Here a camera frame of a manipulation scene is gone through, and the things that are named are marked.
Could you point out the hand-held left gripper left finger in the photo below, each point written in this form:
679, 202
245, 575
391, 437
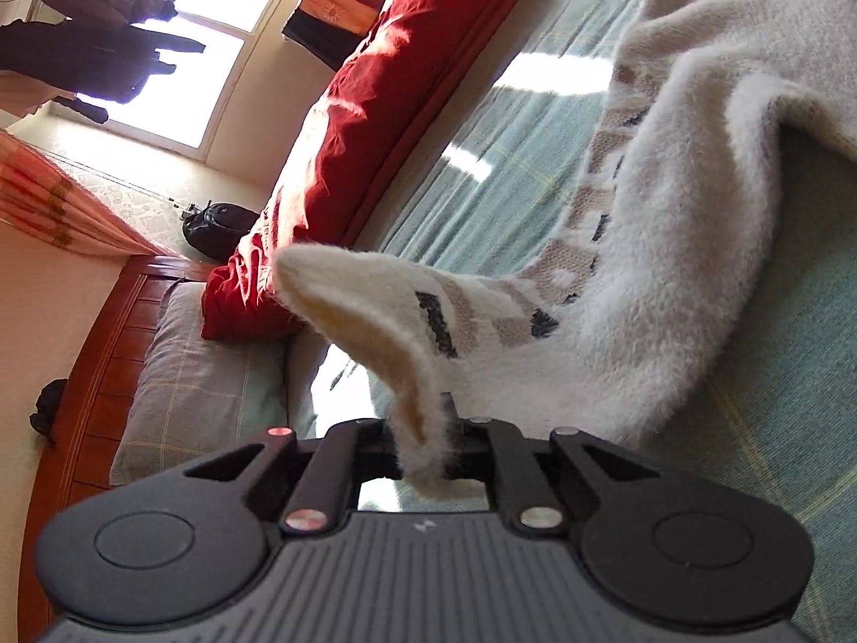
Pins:
375, 449

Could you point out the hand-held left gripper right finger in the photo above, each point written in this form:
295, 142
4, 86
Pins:
472, 449

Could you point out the white fluffy sweater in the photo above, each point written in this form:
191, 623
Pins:
669, 214

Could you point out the green plaid pillow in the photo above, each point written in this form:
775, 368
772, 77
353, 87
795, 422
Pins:
194, 382

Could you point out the black backpack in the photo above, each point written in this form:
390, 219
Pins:
221, 231

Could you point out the wooden headboard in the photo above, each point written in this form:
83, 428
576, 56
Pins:
100, 382

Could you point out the small black cloth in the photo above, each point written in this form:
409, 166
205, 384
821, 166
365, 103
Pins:
48, 412

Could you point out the red duvet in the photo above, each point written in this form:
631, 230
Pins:
375, 114

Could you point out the orange curtain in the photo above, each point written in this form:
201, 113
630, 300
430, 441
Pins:
60, 201

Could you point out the window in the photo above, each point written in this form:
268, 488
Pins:
201, 80

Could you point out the dark brown hanging cloth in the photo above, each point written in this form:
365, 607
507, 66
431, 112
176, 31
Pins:
321, 40

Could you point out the black hanging coats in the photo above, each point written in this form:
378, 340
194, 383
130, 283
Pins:
87, 53

